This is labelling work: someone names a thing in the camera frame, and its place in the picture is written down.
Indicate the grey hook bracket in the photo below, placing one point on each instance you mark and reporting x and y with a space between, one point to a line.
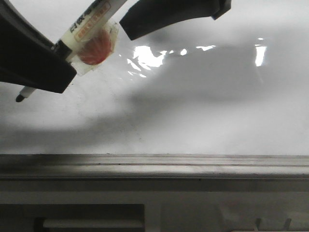
257 225
287 224

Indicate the grey hook bracket left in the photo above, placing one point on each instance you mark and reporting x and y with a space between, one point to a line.
257 225

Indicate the red disc taped to marker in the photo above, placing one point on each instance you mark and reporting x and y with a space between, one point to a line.
96 49

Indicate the grey hook bracket right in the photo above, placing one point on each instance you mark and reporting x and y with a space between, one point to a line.
287 224

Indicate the white whiteboard surface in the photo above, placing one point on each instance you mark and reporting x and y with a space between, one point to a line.
235 85

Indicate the black white whiteboard marker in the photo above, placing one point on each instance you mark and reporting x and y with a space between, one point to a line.
96 15

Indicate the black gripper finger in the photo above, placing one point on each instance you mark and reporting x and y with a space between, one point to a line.
147 16
26 57

